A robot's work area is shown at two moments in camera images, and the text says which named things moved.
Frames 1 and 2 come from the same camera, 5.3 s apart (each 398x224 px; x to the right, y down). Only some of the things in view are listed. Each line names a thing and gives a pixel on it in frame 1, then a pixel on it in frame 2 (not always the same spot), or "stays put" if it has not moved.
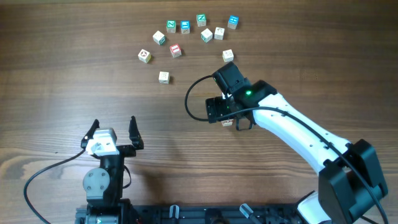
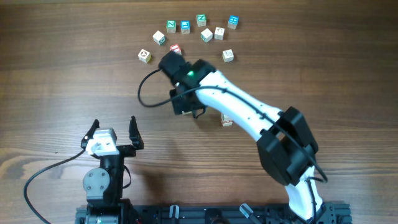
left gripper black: [129, 151] stays put
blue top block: [185, 26] stays put
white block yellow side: [144, 56] stays put
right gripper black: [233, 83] -> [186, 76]
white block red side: [227, 122] stays put
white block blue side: [163, 78] -> [184, 113]
